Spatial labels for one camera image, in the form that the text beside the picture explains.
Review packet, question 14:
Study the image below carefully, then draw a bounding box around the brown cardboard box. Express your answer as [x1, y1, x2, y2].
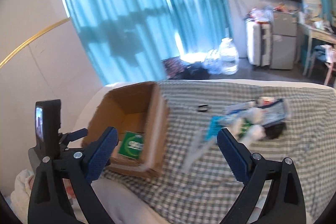
[82, 82, 169, 178]

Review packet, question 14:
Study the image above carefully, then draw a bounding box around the pack of water bottles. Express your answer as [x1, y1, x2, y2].
[202, 50, 222, 75]

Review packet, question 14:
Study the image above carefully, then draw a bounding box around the oval vanity mirror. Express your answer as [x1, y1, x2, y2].
[303, 0, 322, 17]

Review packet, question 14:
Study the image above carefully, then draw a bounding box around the green medicine box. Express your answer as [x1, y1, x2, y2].
[118, 131, 143, 159]

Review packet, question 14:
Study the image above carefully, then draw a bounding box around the turquoise window curtain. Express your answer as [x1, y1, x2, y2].
[62, 0, 232, 85]

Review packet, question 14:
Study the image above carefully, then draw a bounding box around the large clear water jug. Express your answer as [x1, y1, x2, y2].
[219, 38, 239, 75]

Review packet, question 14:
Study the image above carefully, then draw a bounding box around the white wooden desk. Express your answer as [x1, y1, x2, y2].
[295, 23, 335, 76]

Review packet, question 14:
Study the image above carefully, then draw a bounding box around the pile of sachets and packets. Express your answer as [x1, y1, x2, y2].
[181, 97, 291, 173]

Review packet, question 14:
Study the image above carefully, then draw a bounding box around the black gripper camera display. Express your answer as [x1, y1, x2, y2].
[34, 99, 62, 160]

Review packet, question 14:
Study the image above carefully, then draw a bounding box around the grey mini fridge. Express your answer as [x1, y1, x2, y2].
[270, 11, 297, 70]

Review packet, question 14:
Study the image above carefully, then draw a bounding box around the wooden chair with clothes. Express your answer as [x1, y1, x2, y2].
[308, 44, 335, 86]

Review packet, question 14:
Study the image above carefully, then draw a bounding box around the white hard suitcase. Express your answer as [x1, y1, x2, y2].
[245, 20, 272, 67]

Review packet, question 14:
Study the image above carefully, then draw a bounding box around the dark patterned floor bag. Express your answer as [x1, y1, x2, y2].
[161, 57, 210, 80]

